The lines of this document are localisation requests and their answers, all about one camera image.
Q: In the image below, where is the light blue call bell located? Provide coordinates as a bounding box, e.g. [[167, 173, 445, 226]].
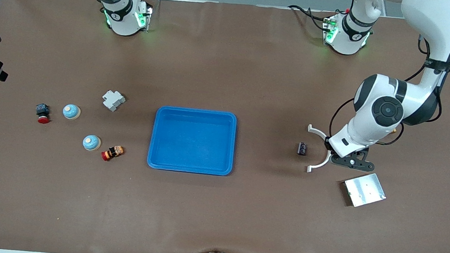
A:
[[62, 103, 82, 121], [82, 134, 102, 152]]

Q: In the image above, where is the silver metal plate box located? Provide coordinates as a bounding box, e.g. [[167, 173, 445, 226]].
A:
[[340, 170, 389, 210]]

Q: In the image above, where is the red mushroom push button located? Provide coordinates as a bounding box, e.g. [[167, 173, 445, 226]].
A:
[[34, 103, 52, 125]]

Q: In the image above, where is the grey terminal block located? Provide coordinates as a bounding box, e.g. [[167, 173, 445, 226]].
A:
[[101, 90, 127, 113]]

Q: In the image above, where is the brown table cover sheet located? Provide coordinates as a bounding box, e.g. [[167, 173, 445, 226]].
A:
[[0, 0, 450, 253]]

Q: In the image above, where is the blue plastic tray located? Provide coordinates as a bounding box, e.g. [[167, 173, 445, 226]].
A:
[[146, 104, 238, 177]]

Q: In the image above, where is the white curved plastic bracket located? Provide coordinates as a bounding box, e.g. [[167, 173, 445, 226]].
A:
[[303, 124, 335, 175]]

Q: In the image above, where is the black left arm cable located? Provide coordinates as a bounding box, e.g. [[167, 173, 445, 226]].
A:
[[328, 26, 450, 152]]

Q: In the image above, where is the orange switch with red cap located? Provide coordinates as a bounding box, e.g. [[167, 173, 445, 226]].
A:
[[100, 144, 126, 163]]

